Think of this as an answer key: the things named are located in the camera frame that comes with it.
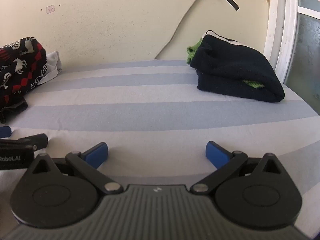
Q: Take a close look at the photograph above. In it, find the white framed frosted window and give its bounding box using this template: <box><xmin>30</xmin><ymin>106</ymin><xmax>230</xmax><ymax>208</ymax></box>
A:
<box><xmin>264</xmin><ymin>0</ymin><xmax>320</xmax><ymax>120</ymax></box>

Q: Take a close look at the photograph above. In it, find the black red white patterned garment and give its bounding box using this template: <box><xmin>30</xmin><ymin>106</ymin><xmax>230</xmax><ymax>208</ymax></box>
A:
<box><xmin>0</xmin><ymin>36</ymin><xmax>48</xmax><ymax>107</ymax></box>

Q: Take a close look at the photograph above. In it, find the white cloth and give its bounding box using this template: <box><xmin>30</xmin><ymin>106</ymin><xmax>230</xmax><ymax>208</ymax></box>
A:
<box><xmin>37</xmin><ymin>50</ymin><xmax>62</xmax><ymax>85</ymax></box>

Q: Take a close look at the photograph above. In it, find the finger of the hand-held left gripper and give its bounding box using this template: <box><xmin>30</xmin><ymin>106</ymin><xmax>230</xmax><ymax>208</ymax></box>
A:
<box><xmin>0</xmin><ymin>126</ymin><xmax>12</xmax><ymax>139</ymax></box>
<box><xmin>0</xmin><ymin>134</ymin><xmax>48</xmax><ymax>151</ymax></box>

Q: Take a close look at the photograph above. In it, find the dark navy green folded garment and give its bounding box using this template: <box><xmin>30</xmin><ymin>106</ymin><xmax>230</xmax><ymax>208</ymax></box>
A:
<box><xmin>186</xmin><ymin>30</ymin><xmax>285</xmax><ymax>103</ymax></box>

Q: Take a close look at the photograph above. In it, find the black cloth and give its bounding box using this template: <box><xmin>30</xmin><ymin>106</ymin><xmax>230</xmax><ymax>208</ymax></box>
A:
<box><xmin>0</xmin><ymin>97</ymin><xmax>28</xmax><ymax>124</ymax></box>

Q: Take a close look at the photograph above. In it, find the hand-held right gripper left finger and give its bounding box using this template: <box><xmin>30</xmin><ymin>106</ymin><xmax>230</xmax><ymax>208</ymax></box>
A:
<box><xmin>31</xmin><ymin>142</ymin><xmax>123</xmax><ymax>194</ymax></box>

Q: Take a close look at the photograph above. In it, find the cream wall cable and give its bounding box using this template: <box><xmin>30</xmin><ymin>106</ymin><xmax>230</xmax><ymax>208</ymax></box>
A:
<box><xmin>154</xmin><ymin>0</ymin><xmax>209</xmax><ymax>60</ymax></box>

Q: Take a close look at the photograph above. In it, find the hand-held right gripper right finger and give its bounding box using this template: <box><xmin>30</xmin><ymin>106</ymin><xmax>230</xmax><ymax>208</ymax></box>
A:
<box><xmin>190</xmin><ymin>141</ymin><xmax>283</xmax><ymax>195</ymax></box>

